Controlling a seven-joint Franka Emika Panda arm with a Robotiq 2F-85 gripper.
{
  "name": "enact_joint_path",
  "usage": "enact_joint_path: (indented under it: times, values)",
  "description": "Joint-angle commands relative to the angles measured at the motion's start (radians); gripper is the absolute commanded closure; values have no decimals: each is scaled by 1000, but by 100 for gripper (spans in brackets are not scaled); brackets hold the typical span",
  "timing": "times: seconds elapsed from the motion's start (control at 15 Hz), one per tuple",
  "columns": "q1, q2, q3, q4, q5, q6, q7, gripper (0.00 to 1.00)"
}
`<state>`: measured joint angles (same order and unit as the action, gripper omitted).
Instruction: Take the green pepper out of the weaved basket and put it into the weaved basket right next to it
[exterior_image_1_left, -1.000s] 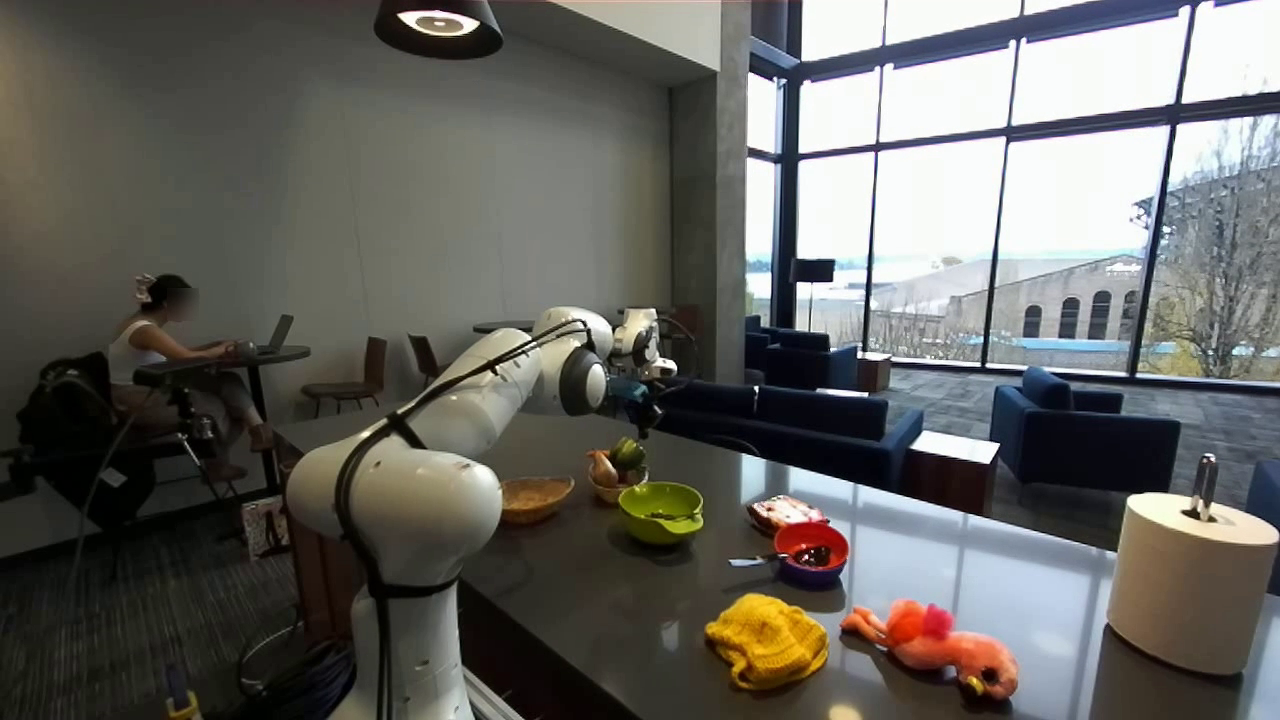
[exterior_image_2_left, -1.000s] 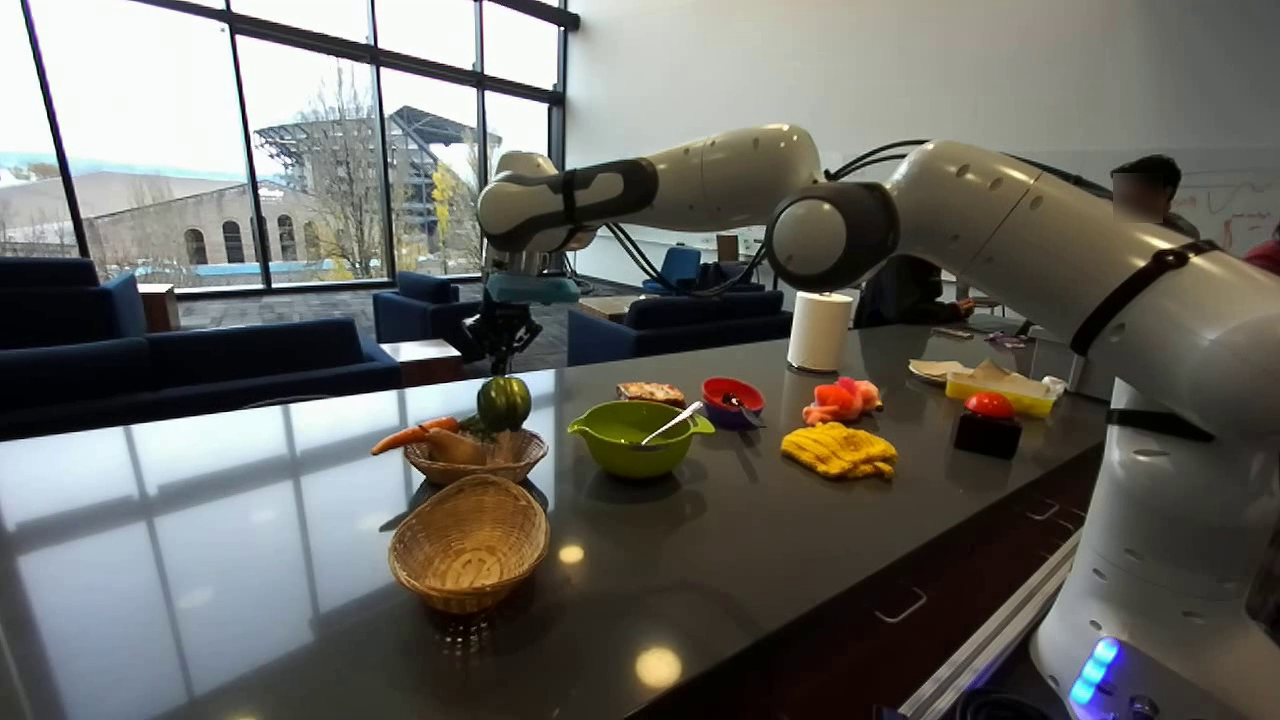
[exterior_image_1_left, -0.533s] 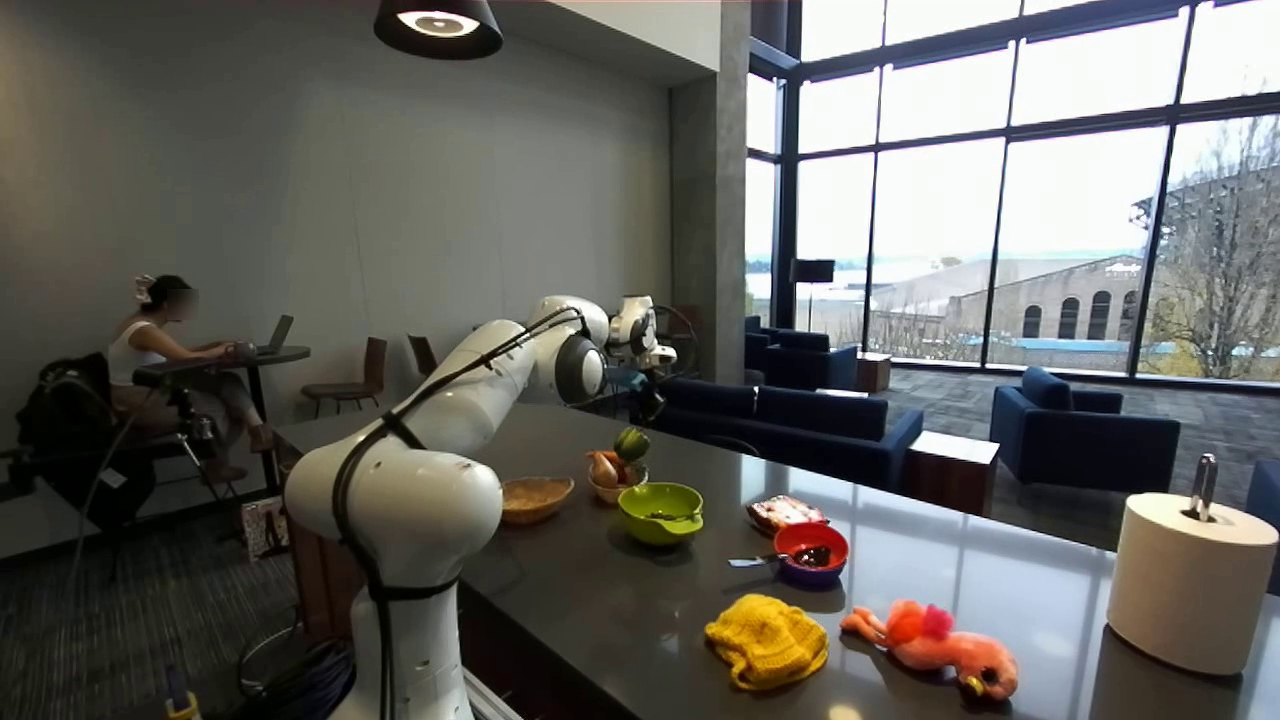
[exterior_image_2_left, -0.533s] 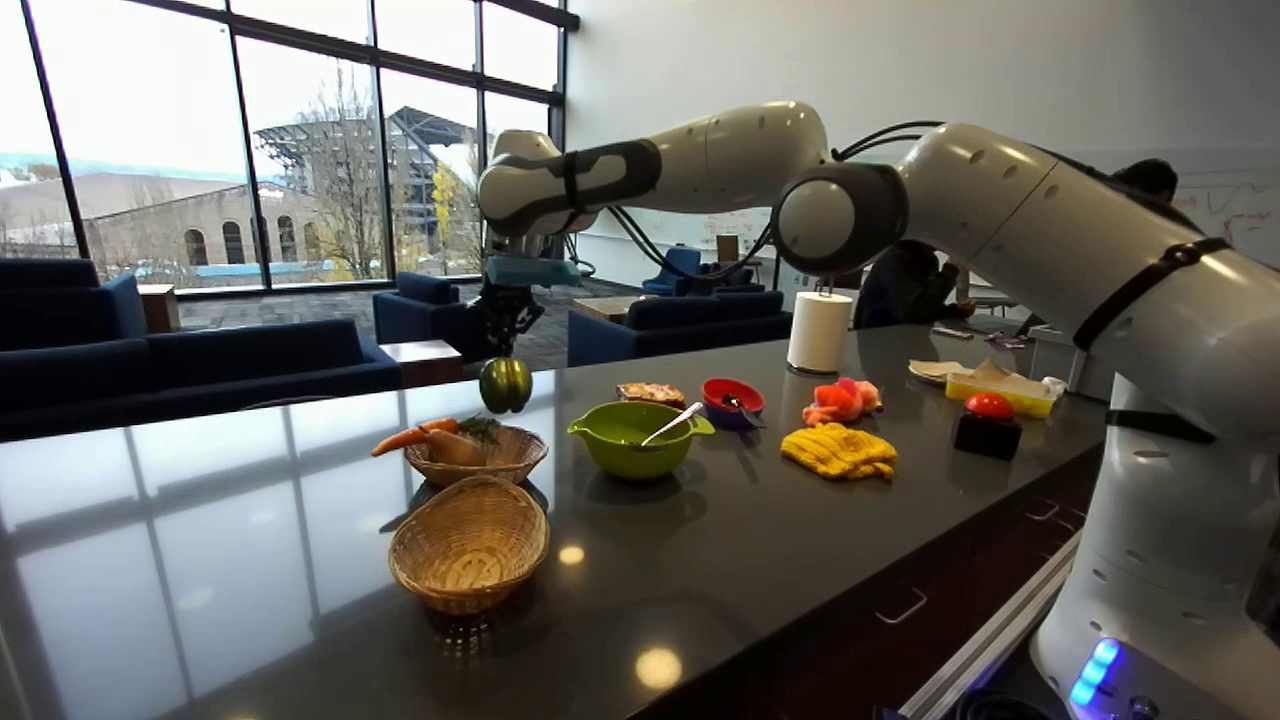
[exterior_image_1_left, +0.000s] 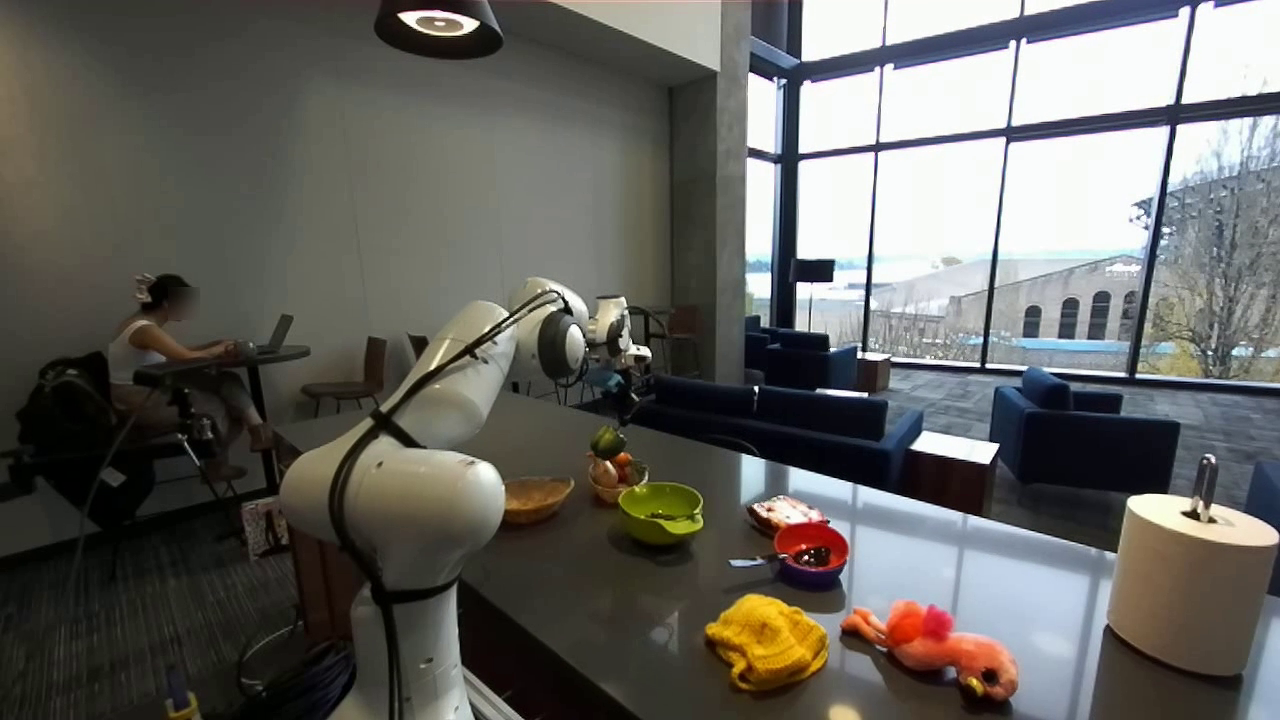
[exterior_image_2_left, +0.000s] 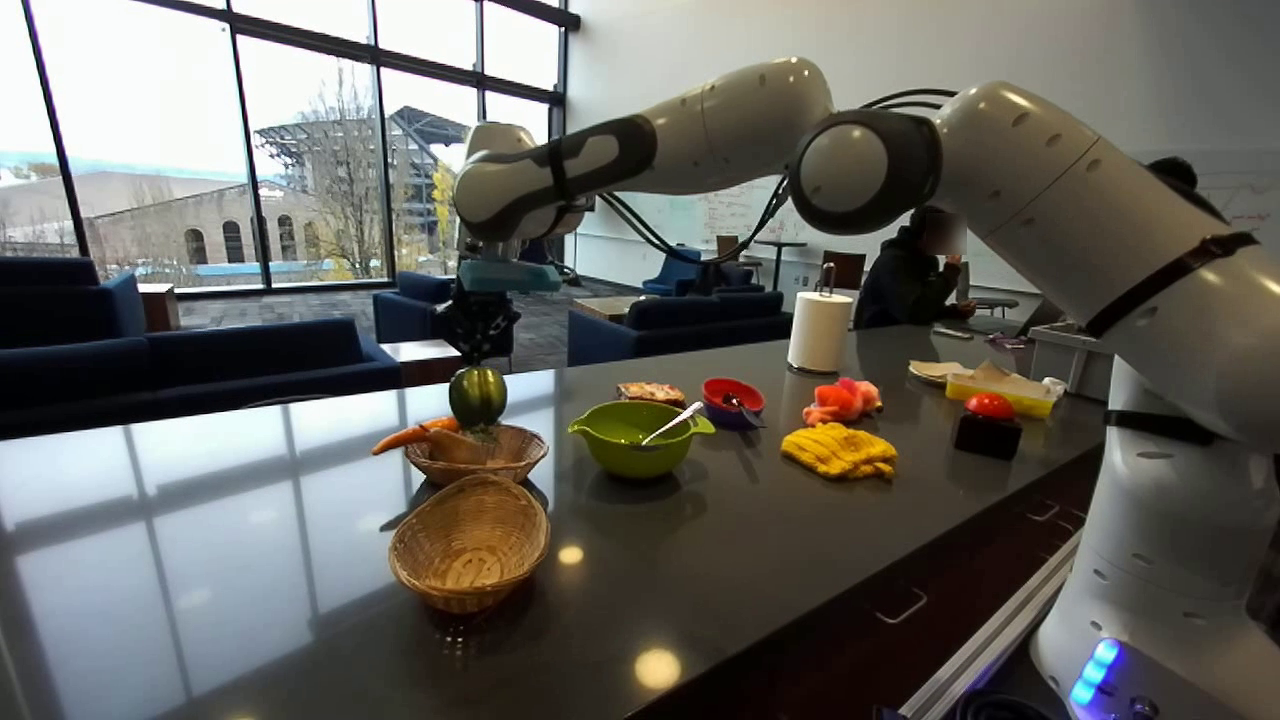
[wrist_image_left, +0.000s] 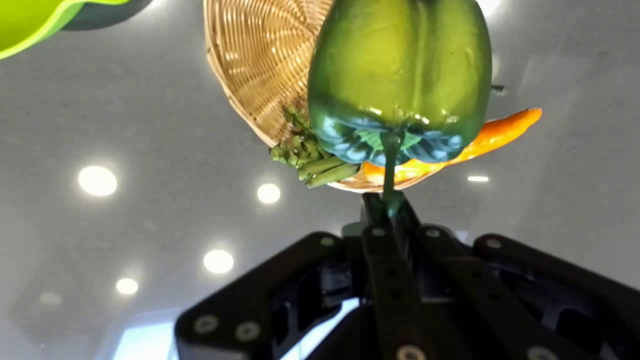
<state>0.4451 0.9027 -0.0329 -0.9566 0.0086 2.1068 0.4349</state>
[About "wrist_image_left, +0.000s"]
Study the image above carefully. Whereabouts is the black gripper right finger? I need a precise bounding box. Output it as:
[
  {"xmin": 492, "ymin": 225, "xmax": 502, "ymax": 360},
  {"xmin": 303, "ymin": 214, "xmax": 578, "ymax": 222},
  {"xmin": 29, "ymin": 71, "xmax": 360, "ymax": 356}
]
[{"xmin": 399, "ymin": 200, "xmax": 640, "ymax": 360}]

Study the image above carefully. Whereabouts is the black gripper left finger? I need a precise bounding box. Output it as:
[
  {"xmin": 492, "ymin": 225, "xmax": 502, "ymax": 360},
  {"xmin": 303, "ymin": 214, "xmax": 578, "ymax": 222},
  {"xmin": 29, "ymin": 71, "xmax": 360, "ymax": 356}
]
[{"xmin": 175, "ymin": 232, "xmax": 367, "ymax": 360}]

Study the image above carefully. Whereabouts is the green bell pepper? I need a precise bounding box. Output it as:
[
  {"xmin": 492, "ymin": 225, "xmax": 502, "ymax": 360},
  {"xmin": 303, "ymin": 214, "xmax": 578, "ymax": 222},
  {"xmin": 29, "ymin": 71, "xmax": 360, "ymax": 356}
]
[{"xmin": 308, "ymin": 0, "xmax": 492, "ymax": 212}]

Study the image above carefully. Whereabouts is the far weaved basket with vegetables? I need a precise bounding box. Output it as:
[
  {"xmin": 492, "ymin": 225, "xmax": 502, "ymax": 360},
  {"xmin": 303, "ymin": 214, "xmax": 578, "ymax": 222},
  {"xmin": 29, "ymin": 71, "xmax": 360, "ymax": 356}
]
[{"xmin": 206, "ymin": 0, "xmax": 360, "ymax": 192}]

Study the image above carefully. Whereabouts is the green asparagus bundle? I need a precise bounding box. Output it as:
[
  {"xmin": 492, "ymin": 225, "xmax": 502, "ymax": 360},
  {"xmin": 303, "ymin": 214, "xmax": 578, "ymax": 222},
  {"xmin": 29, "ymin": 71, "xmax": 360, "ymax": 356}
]
[{"xmin": 269, "ymin": 106, "xmax": 360, "ymax": 189}]

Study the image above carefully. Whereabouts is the orange carrot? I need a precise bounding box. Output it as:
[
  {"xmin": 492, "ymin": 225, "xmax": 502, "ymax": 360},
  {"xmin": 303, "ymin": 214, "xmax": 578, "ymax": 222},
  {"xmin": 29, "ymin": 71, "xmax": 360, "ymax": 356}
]
[{"xmin": 351, "ymin": 109, "xmax": 543, "ymax": 192}]

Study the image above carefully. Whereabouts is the green plastic bowl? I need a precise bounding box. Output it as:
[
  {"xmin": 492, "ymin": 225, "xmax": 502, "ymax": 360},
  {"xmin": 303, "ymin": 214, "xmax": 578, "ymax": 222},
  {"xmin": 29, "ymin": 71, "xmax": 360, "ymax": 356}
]
[{"xmin": 0, "ymin": 0, "xmax": 130, "ymax": 61}]

